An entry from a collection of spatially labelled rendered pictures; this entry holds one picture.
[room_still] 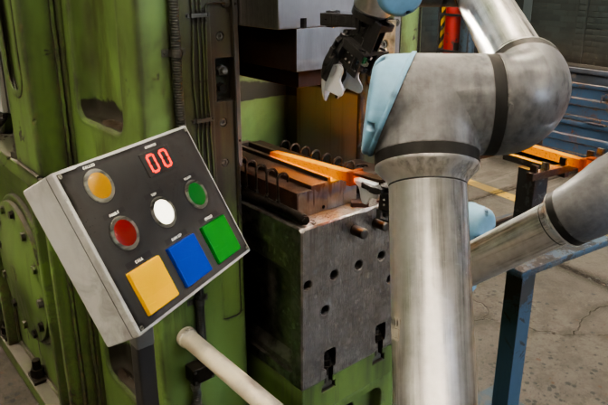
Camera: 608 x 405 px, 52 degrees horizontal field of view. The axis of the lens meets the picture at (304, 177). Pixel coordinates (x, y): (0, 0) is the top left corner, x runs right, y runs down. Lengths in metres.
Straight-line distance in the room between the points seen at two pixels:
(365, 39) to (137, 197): 0.51
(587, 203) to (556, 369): 1.77
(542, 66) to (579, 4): 9.37
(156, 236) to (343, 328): 0.74
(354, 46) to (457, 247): 0.62
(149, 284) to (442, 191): 0.54
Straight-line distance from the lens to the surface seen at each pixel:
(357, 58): 1.19
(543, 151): 1.84
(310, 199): 1.52
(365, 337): 1.77
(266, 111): 1.99
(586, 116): 5.09
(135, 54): 1.38
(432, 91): 0.67
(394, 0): 1.04
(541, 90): 0.71
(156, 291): 1.04
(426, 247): 0.65
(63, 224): 1.02
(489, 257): 1.12
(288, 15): 1.39
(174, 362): 1.65
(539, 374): 2.69
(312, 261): 1.51
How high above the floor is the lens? 1.49
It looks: 18 degrees down
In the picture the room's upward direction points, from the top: straight up
